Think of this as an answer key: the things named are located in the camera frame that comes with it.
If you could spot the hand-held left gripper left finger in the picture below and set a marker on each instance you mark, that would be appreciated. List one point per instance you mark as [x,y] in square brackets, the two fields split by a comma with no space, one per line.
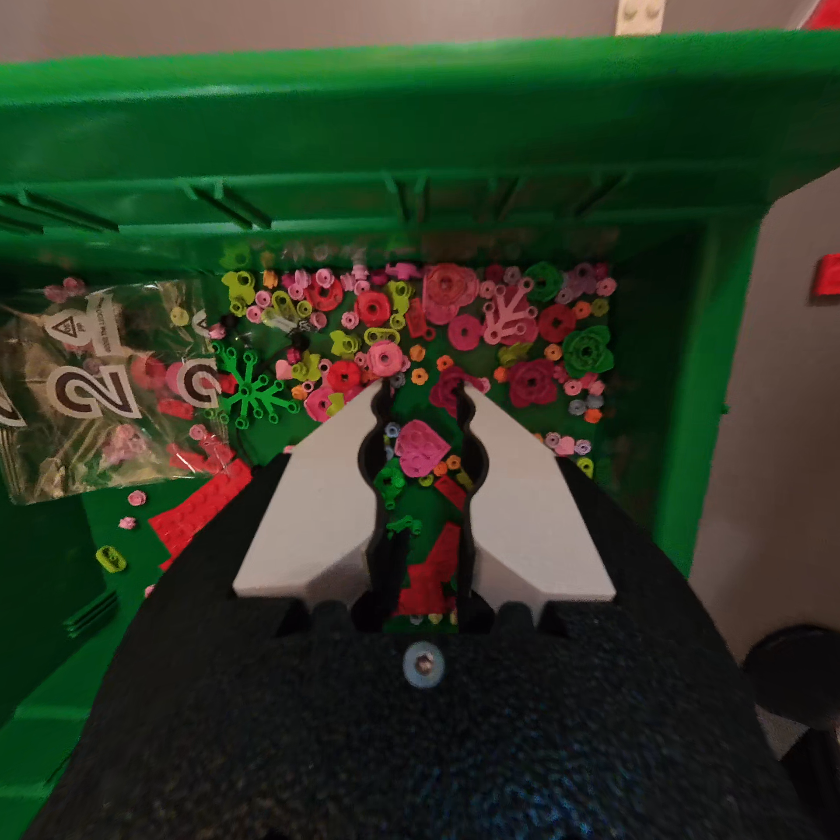
[302,525]

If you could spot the green lego plant piece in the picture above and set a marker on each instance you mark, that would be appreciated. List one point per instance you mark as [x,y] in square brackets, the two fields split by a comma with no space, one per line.
[248,390]

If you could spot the pink lego heart piece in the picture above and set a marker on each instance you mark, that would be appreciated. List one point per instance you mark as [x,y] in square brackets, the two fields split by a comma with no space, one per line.
[420,449]

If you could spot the green plastic bin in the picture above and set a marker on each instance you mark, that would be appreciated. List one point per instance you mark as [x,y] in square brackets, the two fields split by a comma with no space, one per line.
[394,131]

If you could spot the pile of colourful lego pieces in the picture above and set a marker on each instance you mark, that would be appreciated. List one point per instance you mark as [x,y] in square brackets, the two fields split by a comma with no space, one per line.
[558,321]

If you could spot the clear plastic bag of lego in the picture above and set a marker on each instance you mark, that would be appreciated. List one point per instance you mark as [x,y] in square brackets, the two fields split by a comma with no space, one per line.
[85,394]

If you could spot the black round object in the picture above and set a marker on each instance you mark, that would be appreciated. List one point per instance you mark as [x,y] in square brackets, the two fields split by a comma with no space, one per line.
[800,689]

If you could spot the red lego plate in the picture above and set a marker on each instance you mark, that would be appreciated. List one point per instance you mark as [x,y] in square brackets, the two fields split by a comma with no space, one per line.
[197,512]
[430,571]

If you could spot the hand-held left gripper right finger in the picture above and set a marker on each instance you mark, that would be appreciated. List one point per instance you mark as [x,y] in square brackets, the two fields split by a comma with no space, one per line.
[531,525]

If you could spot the white lego plate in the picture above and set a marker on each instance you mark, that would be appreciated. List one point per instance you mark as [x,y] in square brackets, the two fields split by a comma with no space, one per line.
[640,16]

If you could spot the lime green lego piece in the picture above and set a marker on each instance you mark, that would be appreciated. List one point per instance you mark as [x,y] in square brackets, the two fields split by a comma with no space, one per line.
[110,558]

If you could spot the red lego brick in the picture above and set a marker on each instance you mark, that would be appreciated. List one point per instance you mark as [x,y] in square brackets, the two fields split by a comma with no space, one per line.
[828,279]
[823,13]

